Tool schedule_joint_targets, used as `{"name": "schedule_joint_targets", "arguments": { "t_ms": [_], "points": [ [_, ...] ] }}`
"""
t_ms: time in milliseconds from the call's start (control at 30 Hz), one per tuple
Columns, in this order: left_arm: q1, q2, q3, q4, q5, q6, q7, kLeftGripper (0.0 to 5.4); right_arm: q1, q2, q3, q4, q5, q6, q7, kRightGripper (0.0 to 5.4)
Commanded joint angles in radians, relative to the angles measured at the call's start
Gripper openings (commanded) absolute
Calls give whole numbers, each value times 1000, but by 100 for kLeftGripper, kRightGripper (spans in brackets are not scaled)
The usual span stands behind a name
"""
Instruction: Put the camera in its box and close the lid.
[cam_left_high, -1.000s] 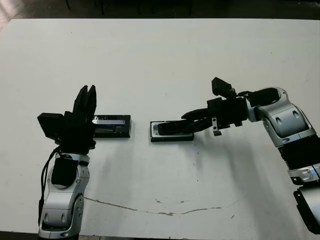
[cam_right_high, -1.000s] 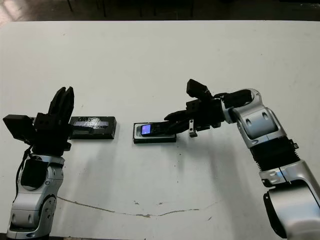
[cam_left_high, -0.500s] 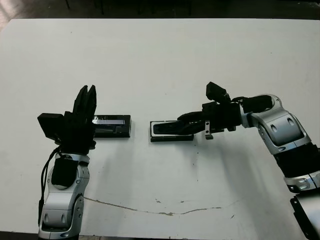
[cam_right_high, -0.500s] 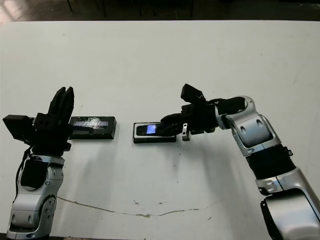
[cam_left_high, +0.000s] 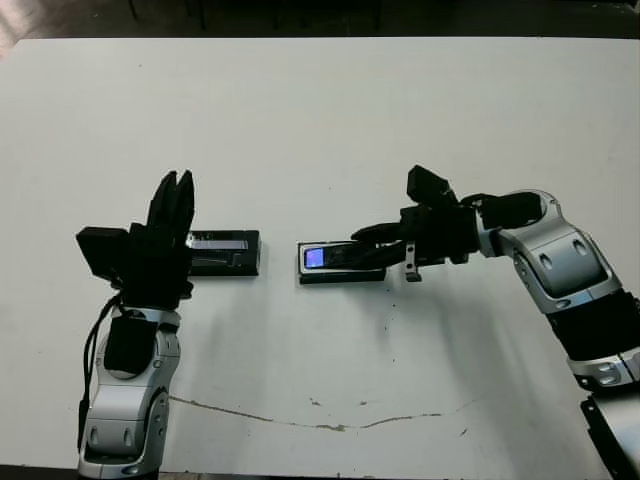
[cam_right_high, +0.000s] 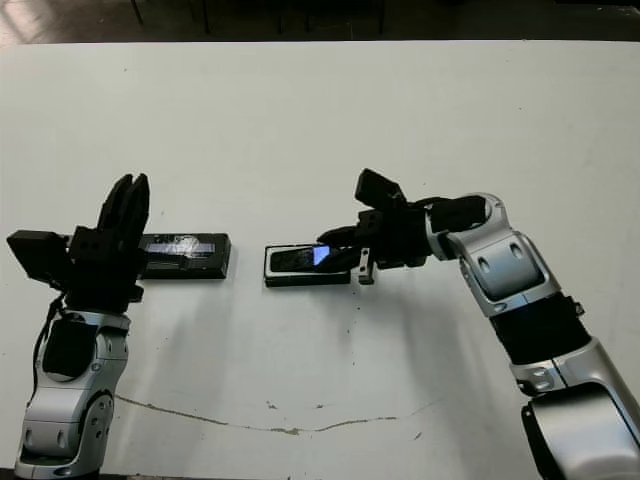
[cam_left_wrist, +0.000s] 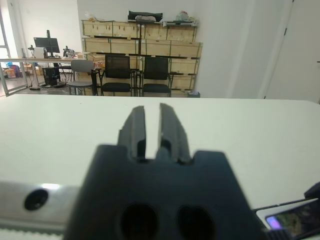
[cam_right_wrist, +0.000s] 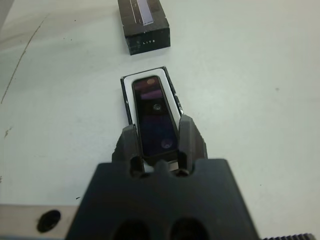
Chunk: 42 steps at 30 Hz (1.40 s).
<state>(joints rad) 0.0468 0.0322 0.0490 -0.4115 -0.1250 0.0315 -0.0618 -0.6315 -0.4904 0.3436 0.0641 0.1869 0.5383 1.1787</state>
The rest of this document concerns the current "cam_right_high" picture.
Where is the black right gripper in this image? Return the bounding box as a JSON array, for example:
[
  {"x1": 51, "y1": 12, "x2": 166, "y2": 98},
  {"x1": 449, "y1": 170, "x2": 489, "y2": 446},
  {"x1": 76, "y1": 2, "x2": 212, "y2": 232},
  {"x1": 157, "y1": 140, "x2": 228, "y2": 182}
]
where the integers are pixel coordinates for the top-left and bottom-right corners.
[{"x1": 314, "y1": 196, "x2": 432, "y2": 287}]

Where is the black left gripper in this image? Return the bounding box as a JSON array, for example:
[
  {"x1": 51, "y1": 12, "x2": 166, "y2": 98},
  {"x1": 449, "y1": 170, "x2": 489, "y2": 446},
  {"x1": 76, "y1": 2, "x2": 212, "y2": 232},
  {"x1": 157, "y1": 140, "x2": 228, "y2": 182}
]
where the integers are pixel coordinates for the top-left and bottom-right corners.
[{"x1": 60, "y1": 172, "x2": 152, "y2": 316}]

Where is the glossy black box lid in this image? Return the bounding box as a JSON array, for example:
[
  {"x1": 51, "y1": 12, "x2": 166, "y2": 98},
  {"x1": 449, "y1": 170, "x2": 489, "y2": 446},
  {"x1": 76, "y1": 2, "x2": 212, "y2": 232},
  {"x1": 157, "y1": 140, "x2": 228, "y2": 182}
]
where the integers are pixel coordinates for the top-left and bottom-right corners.
[{"x1": 138, "y1": 231, "x2": 235, "y2": 280}]

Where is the black box base white tray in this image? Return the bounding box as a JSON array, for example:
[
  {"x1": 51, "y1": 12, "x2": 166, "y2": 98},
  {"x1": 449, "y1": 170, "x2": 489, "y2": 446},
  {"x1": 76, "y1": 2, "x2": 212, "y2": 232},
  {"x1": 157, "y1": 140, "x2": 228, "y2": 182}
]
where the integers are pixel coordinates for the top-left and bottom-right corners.
[{"x1": 263, "y1": 241, "x2": 355, "y2": 290}]

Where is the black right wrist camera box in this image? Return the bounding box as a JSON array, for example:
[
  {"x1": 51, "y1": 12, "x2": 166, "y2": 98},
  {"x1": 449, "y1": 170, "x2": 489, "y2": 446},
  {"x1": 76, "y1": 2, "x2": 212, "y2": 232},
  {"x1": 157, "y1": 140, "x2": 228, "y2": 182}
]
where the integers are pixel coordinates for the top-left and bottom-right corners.
[{"x1": 352, "y1": 167, "x2": 407, "y2": 214}]

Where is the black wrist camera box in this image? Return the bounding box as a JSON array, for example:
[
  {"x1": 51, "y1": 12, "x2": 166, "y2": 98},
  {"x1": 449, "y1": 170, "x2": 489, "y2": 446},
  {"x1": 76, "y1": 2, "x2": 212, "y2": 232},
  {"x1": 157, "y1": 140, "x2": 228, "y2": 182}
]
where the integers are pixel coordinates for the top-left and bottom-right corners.
[
  {"x1": 352, "y1": 167, "x2": 407, "y2": 214},
  {"x1": 6, "y1": 228, "x2": 72, "y2": 289}
]

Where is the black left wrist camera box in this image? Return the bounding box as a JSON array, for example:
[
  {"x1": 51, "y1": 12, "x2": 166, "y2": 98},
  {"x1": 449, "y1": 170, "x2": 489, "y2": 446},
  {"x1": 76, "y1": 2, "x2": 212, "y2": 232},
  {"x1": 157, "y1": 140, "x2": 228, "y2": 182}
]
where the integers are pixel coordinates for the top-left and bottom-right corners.
[{"x1": 6, "y1": 228, "x2": 72, "y2": 289}]

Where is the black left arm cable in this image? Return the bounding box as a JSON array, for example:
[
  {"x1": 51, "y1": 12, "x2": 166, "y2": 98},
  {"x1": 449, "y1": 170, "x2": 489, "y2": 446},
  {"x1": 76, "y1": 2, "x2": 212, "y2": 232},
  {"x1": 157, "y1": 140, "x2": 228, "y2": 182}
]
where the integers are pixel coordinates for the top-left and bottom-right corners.
[{"x1": 30, "y1": 292, "x2": 69, "y2": 396}]

